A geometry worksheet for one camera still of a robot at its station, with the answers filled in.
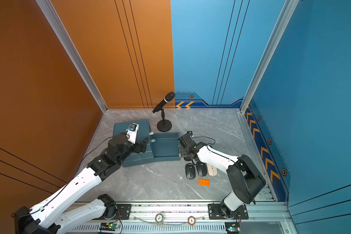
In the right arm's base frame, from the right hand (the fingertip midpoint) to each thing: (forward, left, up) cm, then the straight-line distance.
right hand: (187, 150), depth 90 cm
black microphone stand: (+23, +17, -3) cm, 29 cm away
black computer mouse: (-12, -1, -3) cm, 13 cm away
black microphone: (+20, +11, +26) cm, 35 cm away
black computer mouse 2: (-10, -8, -3) cm, 13 cm away
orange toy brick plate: (-18, -9, -5) cm, 20 cm away
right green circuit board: (-38, -21, -8) cm, 45 cm away
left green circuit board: (-39, +41, -7) cm, 56 cm away
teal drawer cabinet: (+1, +25, +17) cm, 30 cm away
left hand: (-1, +25, +19) cm, 32 cm away
